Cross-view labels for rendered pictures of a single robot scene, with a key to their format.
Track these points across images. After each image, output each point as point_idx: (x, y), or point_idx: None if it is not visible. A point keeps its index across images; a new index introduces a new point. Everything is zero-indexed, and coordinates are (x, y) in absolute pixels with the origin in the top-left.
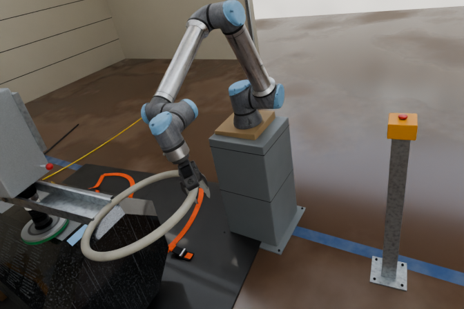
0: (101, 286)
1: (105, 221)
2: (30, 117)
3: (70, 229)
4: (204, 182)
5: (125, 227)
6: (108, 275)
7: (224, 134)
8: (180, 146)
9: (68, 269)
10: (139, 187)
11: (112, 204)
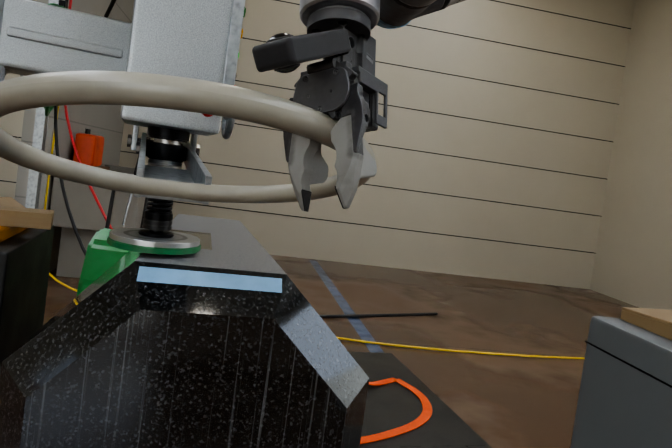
0: (120, 422)
1: (226, 297)
2: (240, 18)
3: (167, 261)
4: (352, 127)
5: (254, 349)
6: (150, 416)
7: (647, 323)
8: None
9: (96, 316)
10: (279, 192)
11: (204, 188)
